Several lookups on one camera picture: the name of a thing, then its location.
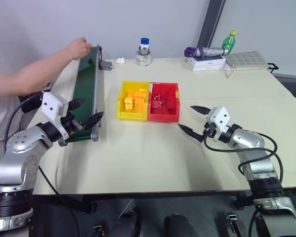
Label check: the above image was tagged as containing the white tape roll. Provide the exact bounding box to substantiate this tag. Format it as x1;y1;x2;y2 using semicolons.
135;49;153;67

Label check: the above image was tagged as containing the yellow plastic bin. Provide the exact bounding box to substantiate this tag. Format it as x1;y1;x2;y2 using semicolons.
116;80;151;121

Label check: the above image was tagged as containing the white bottle blue cap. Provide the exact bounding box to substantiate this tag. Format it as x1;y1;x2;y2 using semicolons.
140;38;151;54

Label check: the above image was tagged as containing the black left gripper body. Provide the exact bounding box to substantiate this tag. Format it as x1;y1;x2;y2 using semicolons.
60;112;86;136

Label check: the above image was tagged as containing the red toy block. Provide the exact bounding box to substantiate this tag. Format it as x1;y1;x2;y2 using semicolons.
151;100;166;111
153;92;169;101

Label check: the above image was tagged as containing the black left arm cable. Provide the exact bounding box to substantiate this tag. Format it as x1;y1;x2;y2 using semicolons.
4;93;43;154

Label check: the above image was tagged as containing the black strap buckle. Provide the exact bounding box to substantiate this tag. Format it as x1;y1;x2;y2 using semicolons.
92;224;106;237
225;213;245;237

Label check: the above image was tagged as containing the purple grey folded umbrella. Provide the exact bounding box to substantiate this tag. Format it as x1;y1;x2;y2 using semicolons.
184;46;230;58

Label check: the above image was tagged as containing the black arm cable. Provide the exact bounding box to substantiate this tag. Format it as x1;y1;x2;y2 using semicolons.
203;132;285;184
4;93;43;154

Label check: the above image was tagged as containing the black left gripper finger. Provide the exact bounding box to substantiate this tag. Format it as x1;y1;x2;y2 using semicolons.
67;97;86;112
84;111;105;130

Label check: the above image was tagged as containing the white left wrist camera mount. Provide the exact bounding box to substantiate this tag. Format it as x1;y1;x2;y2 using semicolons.
41;91;70;124

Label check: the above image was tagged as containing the white flat box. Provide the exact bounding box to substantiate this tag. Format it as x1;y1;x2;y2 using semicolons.
186;55;227;65
190;62;226;72

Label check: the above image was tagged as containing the black cable under table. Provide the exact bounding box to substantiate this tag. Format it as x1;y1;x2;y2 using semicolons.
38;165;81;237

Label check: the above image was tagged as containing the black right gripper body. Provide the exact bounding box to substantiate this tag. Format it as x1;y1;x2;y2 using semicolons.
203;121;218;138

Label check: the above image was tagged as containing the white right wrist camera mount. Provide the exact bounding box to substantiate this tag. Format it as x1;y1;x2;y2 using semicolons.
205;106;231;143

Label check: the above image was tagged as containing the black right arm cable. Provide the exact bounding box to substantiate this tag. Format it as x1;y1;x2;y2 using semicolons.
203;132;285;184

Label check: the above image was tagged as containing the dark grey wall pillar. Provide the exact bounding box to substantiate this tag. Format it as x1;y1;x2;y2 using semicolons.
196;0;227;49

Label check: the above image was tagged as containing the black table frame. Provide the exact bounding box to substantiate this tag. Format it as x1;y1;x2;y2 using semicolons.
32;188;296;215

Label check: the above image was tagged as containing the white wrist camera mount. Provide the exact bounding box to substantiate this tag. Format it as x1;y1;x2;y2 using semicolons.
41;91;70;124
205;106;231;143

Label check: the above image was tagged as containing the person's bare hand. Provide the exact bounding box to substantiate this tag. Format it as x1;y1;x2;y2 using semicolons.
65;37;93;60

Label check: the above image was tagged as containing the yellow toy block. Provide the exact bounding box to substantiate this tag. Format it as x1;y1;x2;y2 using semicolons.
134;98;147;113
134;87;149;99
124;97;135;111

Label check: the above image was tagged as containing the green conveyor belt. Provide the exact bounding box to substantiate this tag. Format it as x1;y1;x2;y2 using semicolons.
63;45;106;147

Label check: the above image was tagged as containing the green plastic bottle yellow cap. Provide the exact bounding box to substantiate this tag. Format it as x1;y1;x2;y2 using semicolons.
221;30;238;50

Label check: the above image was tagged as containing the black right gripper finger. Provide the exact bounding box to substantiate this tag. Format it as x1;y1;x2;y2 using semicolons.
190;105;211;116
177;123;205;143

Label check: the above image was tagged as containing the black table clamp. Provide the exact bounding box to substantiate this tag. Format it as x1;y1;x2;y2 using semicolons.
267;62;280;74

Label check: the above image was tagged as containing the white cord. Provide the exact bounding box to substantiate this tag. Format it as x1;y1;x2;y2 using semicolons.
222;63;238;79

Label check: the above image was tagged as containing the red plastic bin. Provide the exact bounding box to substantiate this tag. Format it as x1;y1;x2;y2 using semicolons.
147;82;181;123

